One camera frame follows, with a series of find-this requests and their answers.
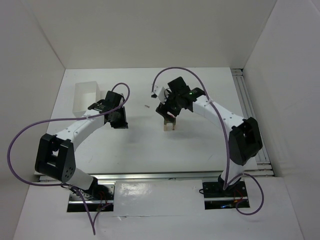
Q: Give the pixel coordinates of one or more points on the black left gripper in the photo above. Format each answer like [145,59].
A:
[119,120]

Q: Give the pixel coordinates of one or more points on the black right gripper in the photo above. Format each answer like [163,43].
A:
[165,112]

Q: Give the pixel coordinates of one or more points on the green wood block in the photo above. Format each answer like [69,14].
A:
[172,122]

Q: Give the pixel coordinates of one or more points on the white perforated box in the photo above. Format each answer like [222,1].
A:
[85,94]

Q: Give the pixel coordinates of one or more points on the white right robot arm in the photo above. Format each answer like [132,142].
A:
[242,135]

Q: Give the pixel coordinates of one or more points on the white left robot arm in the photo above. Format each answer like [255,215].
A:
[56,153]

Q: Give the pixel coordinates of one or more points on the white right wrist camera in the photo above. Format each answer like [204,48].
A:
[159,93]

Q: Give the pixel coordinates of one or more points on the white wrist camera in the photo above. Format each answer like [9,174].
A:
[159,93]
[121,97]

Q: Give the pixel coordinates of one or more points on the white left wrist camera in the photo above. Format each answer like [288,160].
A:
[121,97]

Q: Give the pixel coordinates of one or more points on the aluminium rail front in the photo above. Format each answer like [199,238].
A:
[157,176]

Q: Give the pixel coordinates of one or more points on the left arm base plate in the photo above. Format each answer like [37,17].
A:
[102,202]

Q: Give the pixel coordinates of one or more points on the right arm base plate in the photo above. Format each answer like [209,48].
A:
[217,198]

